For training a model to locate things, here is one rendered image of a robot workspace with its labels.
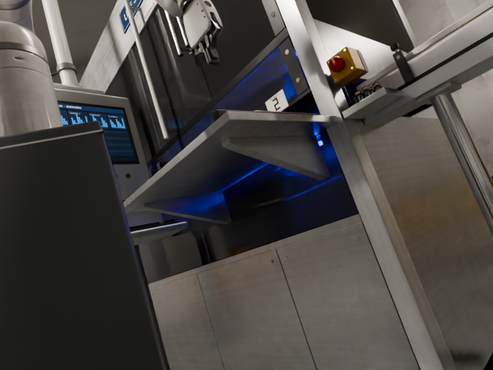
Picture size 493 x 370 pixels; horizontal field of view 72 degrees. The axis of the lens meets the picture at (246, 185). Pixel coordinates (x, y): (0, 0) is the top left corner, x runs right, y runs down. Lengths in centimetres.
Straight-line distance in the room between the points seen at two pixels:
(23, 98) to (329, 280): 89
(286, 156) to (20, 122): 58
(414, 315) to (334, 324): 26
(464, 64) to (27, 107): 93
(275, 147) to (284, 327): 69
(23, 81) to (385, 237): 86
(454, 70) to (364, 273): 57
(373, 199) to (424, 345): 38
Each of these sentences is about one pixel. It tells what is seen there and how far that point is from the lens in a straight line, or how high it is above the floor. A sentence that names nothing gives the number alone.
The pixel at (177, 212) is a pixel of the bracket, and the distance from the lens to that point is 124.
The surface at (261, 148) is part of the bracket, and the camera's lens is 85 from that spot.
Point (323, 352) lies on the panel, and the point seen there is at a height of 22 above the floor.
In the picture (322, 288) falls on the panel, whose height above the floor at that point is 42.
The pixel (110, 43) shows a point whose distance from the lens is 229.
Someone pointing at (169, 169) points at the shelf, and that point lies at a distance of 90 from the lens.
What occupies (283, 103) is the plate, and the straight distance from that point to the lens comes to 113.
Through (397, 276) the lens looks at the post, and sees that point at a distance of 99.
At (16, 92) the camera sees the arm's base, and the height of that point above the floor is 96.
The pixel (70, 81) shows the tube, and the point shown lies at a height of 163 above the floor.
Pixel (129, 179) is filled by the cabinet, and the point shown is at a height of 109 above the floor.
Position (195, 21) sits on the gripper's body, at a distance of 99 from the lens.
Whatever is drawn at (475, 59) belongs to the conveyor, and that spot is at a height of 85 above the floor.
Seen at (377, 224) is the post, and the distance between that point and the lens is 97.
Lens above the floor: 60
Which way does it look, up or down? 10 degrees up
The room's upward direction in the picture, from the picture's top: 18 degrees counter-clockwise
